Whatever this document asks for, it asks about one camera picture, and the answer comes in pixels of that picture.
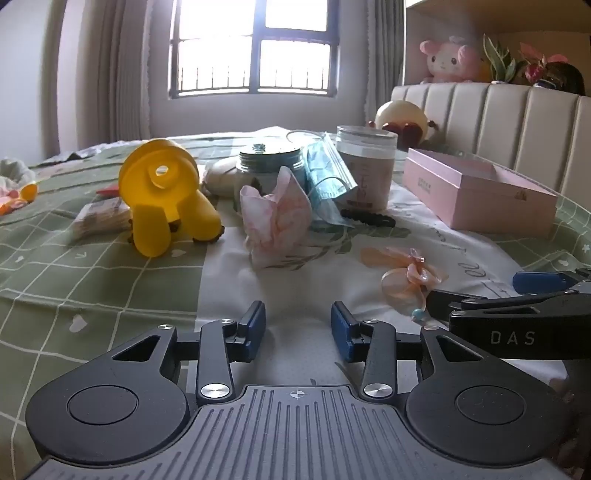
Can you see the yellow plastic toy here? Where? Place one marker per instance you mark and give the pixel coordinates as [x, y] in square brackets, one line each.
[159, 194]

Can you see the cream plush toy red feet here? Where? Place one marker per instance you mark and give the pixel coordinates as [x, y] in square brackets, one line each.
[399, 115]

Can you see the blue face mask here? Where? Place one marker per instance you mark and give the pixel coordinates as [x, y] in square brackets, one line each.
[325, 180]

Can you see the peach organza hair bow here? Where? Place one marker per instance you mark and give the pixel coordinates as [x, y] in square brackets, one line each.
[406, 281]

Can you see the tall beige jar clear lid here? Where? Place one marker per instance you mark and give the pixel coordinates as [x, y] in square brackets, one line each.
[369, 170]

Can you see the green potted plant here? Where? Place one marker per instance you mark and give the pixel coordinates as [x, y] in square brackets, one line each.
[499, 62]

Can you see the pink cardboard box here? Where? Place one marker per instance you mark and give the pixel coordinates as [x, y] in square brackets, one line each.
[461, 189]

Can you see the dark cloth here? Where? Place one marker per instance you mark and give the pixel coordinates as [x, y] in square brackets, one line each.
[69, 156]

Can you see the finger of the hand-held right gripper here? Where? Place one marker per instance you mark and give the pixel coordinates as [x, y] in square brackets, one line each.
[445, 302]
[540, 282]

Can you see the pink printed tissue pack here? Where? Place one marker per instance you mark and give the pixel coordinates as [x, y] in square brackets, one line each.
[99, 219]

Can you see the red leaf potted plant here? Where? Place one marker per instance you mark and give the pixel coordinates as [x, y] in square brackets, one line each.
[538, 64]

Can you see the grey curtain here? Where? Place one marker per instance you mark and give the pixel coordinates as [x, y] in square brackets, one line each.
[120, 69]
[369, 60]

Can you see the beige pouch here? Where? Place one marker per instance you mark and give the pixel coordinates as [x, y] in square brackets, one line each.
[219, 177]

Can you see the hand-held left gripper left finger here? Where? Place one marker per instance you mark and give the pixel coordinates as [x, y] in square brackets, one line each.
[253, 330]

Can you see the glass jar with lid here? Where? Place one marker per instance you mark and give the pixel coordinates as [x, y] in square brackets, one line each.
[268, 164]

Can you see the red foil packet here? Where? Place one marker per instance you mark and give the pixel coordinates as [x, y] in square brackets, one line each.
[108, 189]

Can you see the beige padded headboard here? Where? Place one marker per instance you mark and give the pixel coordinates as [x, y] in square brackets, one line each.
[503, 120]

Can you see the orange plastic item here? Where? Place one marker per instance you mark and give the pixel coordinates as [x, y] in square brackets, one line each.
[23, 194]

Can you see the white crumpled cloth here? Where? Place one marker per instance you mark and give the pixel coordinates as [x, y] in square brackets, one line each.
[14, 168]

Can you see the pink crumpled cloth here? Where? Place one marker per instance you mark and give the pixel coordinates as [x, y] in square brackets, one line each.
[277, 217]

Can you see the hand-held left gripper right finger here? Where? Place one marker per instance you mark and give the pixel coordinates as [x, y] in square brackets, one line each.
[342, 330]

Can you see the window with dark frame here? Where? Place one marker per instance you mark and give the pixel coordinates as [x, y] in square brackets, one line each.
[254, 50]

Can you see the black hair clip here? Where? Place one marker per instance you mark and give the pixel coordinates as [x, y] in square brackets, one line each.
[369, 218]

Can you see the wooden bedside shelf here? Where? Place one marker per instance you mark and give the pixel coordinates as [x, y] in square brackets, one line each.
[508, 16]

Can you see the pink plush toy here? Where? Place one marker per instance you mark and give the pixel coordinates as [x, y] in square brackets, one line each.
[450, 60]

